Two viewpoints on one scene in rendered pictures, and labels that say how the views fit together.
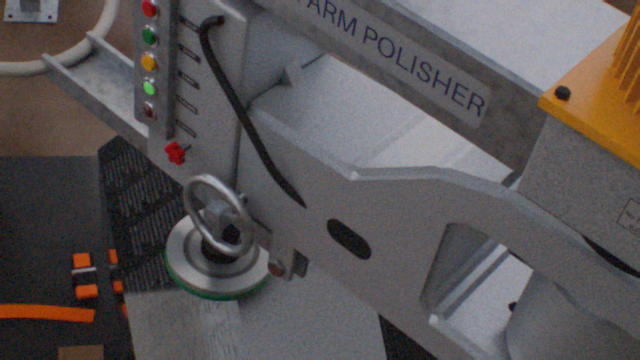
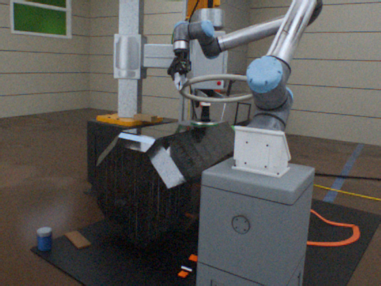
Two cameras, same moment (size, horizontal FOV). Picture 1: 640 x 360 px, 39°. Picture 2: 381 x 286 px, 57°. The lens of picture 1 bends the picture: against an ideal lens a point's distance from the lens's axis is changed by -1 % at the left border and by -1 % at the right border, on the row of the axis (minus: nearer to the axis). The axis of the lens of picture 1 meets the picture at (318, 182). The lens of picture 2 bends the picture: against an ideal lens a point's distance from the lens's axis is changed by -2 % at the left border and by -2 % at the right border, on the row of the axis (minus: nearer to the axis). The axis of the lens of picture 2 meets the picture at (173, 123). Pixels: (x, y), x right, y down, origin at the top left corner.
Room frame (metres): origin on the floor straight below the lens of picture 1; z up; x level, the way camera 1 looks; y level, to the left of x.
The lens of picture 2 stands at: (2.88, 2.26, 1.30)
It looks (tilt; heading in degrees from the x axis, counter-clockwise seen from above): 9 degrees down; 235
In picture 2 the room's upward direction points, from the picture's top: 2 degrees clockwise
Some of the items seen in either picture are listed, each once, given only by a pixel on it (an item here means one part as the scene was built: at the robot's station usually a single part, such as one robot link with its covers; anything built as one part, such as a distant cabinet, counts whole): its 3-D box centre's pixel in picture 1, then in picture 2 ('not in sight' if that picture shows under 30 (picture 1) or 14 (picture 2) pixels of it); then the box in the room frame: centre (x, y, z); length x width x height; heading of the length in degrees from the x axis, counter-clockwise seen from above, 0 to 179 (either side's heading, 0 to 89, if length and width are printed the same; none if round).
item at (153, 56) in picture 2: not in sight; (151, 56); (1.11, -0.70, 1.37); 0.74 x 0.34 x 0.25; 137
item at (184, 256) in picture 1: (221, 249); (205, 121); (1.14, 0.16, 0.87); 0.21 x 0.21 x 0.01
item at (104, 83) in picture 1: (186, 143); (207, 94); (1.19, 0.25, 1.09); 0.69 x 0.19 x 0.05; 57
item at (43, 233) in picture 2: not in sight; (44, 238); (2.29, -0.11, 0.08); 0.10 x 0.10 x 0.13
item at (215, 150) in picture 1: (274, 100); (206, 62); (1.09, 0.09, 1.32); 0.36 x 0.22 x 0.45; 57
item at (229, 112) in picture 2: not in sight; (227, 117); (-1.36, -2.23, 0.43); 1.30 x 0.62 x 0.86; 23
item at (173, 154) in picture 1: (181, 149); not in sight; (1.03, 0.23, 1.24); 0.04 x 0.04 x 0.04; 57
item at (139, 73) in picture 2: not in sight; (130, 56); (1.26, -0.84, 1.36); 0.35 x 0.35 x 0.41
